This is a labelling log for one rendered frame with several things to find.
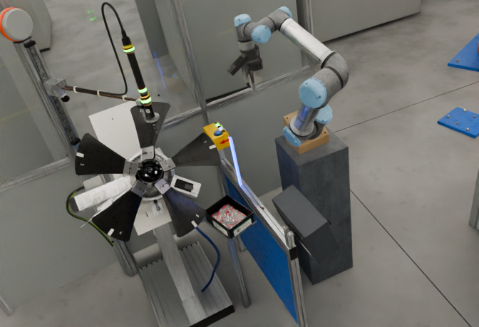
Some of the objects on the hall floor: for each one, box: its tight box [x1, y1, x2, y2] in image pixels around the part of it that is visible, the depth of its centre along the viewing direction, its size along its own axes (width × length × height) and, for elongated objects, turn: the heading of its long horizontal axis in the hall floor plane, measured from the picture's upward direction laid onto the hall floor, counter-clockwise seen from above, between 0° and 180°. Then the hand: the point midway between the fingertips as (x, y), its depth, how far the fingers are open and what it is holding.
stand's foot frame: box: [139, 242, 235, 327], centre depth 305 cm, size 62×46×8 cm
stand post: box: [153, 222, 195, 301], centre depth 273 cm, size 4×9×91 cm, turn 128°
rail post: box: [287, 256, 308, 327], centre depth 240 cm, size 4×4×78 cm
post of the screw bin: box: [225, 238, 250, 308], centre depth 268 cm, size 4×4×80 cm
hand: (249, 86), depth 225 cm, fingers open, 6 cm apart
